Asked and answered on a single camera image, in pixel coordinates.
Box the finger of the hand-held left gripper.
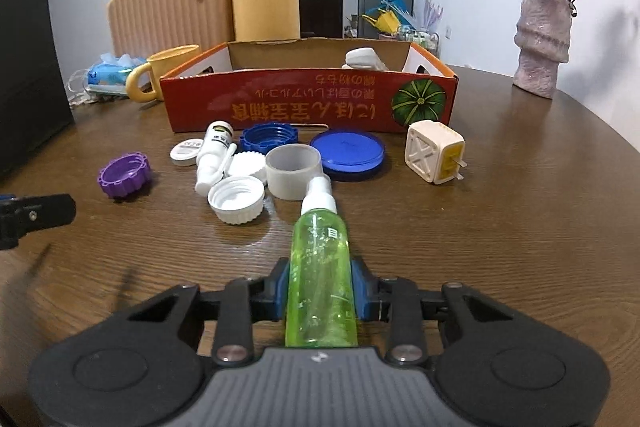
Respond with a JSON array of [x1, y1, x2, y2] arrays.
[[0, 193, 77, 251]]

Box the pink textured vase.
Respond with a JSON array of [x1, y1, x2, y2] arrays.
[[512, 0, 572, 99]]

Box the small white ribbed cap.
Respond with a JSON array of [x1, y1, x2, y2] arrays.
[[231, 152, 268, 184]]

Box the black rectangular object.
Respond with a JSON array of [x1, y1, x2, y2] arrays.
[[0, 0, 76, 178]]

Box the cream plug adapter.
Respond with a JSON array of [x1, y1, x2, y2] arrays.
[[405, 120, 471, 186]]

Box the grey translucent ring cup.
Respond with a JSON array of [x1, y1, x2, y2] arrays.
[[265, 144, 322, 201]]

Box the green spray bottle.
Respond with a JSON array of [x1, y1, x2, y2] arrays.
[[284, 174, 360, 349]]

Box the white nasal spray bottle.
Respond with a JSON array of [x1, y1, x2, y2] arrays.
[[195, 121, 238, 196]]

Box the white lumpy object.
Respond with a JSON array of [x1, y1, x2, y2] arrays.
[[342, 48, 390, 72]]

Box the yellow mug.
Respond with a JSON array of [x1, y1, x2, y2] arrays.
[[125, 44, 201, 102]]

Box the white cables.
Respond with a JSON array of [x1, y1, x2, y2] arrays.
[[67, 69, 101, 108]]

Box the blue ribbed cap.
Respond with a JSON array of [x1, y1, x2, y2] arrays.
[[240, 122, 299, 154]]

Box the pink ribbed suitcase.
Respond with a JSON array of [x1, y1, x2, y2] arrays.
[[106, 0, 236, 58]]

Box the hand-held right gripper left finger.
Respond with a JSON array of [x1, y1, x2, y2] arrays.
[[127, 257, 292, 367]]

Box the blue yellow plastic toy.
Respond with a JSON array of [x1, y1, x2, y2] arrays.
[[362, 0, 418, 35]]

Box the purple flower wall decoration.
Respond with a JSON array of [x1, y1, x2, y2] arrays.
[[422, 0, 445, 30]]

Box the purple ribbed cap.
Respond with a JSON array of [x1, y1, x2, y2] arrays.
[[97, 151, 153, 200]]

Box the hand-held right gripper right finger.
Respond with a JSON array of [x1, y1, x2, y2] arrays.
[[350, 257, 516, 367]]

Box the white screw cap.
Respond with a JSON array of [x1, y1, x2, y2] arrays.
[[207, 177, 266, 226]]

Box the blue tissue pack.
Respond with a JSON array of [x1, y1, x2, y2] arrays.
[[87, 52, 148, 86]]

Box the white round flat case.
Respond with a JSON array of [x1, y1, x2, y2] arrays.
[[170, 138, 203, 166]]

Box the red cardboard box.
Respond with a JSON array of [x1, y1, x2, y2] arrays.
[[159, 38, 459, 135]]

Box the wire rack with bottles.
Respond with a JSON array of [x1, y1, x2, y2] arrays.
[[397, 27, 441, 55]]

